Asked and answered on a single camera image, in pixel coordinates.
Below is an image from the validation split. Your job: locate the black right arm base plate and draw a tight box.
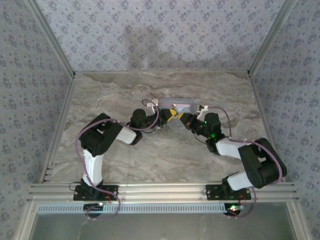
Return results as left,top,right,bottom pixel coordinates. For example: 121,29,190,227
205,184,252,201

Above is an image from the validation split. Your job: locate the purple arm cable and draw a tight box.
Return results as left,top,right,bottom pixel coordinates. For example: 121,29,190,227
206,106,288,220
75,98,161,221

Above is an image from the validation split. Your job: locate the aluminium frame leg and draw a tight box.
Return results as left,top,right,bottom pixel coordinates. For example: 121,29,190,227
14,199,39,240
286,199,312,240

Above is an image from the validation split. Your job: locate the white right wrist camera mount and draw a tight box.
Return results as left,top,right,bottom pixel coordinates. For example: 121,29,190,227
196,104,210,120

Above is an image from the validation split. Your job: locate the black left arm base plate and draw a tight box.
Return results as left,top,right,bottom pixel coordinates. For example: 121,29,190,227
72,184,119,202

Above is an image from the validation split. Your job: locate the aluminium table side rail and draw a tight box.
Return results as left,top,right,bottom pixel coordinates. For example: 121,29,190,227
39,74,77,185

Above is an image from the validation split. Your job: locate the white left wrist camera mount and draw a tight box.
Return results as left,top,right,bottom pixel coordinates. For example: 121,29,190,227
146,98,160,113

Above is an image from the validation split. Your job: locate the grey metal panel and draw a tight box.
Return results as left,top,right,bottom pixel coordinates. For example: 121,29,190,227
32,212,298,240

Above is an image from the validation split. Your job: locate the blue cartoon tin box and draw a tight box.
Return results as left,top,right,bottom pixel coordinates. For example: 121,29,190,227
158,97,196,115

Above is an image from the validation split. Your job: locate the grey slotted cable duct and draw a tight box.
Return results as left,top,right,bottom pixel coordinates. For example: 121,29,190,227
36,202,242,215

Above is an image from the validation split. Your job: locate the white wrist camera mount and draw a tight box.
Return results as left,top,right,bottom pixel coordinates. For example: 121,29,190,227
196,104,210,120
146,98,160,113

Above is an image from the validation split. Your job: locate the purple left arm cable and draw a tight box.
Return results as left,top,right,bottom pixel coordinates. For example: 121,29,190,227
75,98,161,221

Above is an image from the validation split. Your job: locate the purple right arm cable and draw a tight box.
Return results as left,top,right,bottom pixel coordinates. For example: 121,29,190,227
206,106,288,220

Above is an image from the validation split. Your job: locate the aluminium table back rail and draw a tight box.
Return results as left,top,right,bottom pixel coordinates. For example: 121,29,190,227
74,70,251,75

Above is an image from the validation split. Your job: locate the aluminium corner post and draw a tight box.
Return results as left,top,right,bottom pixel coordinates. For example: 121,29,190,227
26,0,76,77
247,0,299,77

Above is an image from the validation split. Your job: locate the aluminium slotted mounting rail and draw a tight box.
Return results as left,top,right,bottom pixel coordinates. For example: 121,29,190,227
26,181,300,204

